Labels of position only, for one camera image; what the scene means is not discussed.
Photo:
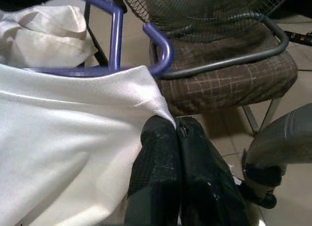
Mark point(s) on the brown plaid chair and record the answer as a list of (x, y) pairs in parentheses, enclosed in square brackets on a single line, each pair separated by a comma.
[(231, 84)]

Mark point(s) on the purple hanger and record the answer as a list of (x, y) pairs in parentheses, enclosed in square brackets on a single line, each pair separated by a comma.
[(116, 40)]

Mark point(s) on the black pedestal fan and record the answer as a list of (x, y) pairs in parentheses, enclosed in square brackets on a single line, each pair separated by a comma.
[(207, 11)]

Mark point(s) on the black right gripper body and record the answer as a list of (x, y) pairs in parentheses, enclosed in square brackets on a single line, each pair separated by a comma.
[(267, 202)]

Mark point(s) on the crumpled white t-shirt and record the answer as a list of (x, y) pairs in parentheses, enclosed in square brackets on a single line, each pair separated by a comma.
[(48, 35)]

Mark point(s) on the white t-shirt with dark print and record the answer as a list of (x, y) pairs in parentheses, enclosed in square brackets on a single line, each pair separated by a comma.
[(73, 138)]

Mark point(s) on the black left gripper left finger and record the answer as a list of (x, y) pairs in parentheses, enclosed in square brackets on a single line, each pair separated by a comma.
[(156, 167)]

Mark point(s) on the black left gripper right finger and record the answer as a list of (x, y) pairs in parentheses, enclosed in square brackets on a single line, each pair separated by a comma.
[(207, 177)]

